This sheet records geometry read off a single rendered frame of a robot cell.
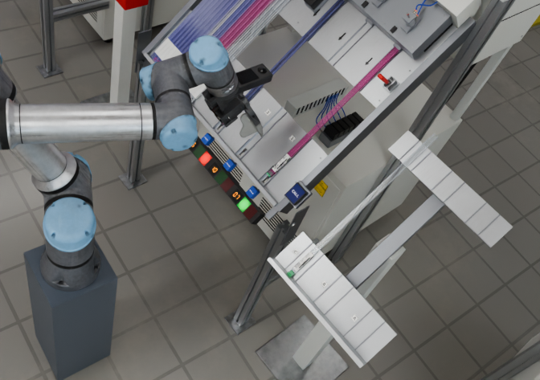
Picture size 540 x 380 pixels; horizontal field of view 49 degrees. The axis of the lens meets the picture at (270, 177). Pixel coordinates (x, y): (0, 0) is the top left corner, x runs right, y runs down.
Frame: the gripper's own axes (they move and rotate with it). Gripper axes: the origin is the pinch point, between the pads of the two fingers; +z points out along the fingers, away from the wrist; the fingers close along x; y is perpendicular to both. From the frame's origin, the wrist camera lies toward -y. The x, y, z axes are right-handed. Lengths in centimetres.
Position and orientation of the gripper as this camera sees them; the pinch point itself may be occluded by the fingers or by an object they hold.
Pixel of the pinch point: (247, 115)
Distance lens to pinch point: 156.2
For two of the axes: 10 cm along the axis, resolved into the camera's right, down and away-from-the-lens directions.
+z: 1.6, 3.3, 9.3
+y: -7.7, 6.3, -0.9
